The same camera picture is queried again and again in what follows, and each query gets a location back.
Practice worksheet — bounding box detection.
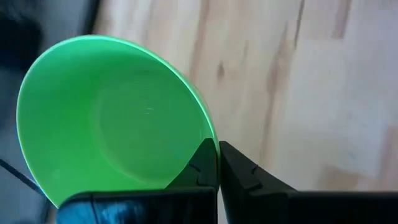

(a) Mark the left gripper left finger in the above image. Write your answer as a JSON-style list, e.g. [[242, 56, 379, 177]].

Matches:
[[57, 138, 219, 224]]

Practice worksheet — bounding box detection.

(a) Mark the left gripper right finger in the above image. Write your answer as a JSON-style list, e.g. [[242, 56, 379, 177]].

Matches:
[[218, 141, 398, 224]]

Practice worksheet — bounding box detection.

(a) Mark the green plastic mini bowl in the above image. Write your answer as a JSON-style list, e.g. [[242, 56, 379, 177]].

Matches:
[[16, 34, 221, 208]]

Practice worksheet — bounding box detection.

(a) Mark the black aluminium table frame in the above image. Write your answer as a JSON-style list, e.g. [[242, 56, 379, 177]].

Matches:
[[81, 0, 102, 35]]

